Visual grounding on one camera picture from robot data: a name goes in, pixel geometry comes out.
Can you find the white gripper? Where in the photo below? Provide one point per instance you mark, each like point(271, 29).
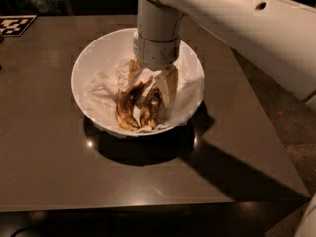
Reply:
point(155, 53)

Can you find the banana with blue sticker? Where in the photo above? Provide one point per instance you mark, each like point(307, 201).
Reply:
point(150, 109)

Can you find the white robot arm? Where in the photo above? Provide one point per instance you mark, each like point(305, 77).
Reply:
point(279, 36)

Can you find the left spotted brown banana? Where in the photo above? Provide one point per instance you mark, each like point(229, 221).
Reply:
point(127, 98)

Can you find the white bowl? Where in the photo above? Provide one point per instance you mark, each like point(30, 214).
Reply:
point(117, 42)

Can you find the white crumpled paper towel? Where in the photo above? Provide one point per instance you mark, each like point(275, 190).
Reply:
point(102, 79)

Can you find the black white fiducial marker card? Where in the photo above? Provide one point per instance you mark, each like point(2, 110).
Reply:
point(14, 26)

